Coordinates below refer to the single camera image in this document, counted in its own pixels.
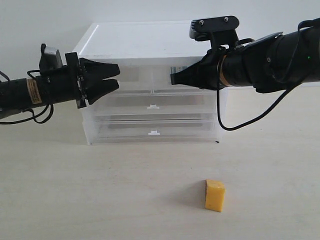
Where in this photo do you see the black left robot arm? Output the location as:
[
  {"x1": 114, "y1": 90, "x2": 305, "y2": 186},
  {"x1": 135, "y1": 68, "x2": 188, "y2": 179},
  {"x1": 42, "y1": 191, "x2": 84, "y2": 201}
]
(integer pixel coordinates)
[{"x1": 0, "y1": 52, "x2": 120, "y2": 118}]

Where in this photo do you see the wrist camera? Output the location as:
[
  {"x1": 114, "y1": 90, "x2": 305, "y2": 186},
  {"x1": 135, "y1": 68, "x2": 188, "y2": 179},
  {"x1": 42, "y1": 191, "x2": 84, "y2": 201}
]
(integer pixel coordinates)
[
  {"x1": 189, "y1": 15, "x2": 240, "y2": 50},
  {"x1": 39, "y1": 43, "x2": 65, "y2": 77}
]

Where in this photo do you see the yellow sponge block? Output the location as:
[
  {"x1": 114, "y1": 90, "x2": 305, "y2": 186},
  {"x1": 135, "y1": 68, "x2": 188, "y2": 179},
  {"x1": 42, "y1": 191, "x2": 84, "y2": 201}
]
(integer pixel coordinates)
[{"x1": 204, "y1": 179, "x2": 226, "y2": 213}]

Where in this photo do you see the white plastic drawer cabinet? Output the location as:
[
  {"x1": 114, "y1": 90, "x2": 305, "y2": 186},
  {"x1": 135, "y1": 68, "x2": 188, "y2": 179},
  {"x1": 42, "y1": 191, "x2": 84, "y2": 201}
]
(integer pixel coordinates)
[{"x1": 74, "y1": 21, "x2": 223, "y2": 145}]

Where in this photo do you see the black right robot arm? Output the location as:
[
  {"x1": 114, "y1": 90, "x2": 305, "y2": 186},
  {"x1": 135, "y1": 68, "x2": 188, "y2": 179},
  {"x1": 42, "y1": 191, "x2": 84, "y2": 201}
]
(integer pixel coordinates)
[{"x1": 170, "y1": 15, "x2": 320, "y2": 94}]

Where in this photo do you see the white bottle teal label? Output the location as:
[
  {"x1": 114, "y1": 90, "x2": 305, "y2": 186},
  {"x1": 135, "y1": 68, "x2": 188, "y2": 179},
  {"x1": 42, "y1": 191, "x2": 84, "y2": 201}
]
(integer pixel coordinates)
[{"x1": 170, "y1": 66, "x2": 188, "y2": 74}]

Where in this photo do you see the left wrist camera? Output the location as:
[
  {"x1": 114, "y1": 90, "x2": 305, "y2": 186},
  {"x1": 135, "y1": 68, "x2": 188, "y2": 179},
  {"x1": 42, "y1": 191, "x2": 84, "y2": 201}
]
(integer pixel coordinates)
[{"x1": 39, "y1": 43, "x2": 65, "y2": 77}]

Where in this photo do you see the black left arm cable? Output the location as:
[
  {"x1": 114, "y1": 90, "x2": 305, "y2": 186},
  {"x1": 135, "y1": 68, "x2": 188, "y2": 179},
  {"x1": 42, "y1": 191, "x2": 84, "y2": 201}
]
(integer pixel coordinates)
[{"x1": 0, "y1": 69, "x2": 55, "y2": 125}]

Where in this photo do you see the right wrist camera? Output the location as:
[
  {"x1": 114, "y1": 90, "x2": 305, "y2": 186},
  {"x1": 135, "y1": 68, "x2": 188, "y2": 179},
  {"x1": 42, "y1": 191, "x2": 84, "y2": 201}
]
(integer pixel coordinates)
[{"x1": 189, "y1": 15, "x2": 240, "y2": 50}]

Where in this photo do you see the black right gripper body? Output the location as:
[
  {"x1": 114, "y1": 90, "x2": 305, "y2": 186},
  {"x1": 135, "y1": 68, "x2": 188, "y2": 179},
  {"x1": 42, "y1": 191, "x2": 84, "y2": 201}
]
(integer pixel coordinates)
[{"x1": 198, "y1": 49, "x2": 226, "y2": 90}]

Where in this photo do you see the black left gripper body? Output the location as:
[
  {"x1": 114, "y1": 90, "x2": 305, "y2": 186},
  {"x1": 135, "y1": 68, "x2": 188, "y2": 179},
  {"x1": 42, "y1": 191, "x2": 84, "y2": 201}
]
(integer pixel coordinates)
[{"x1": 37, "y1": 52, "x2": 87, "y2": 109}]

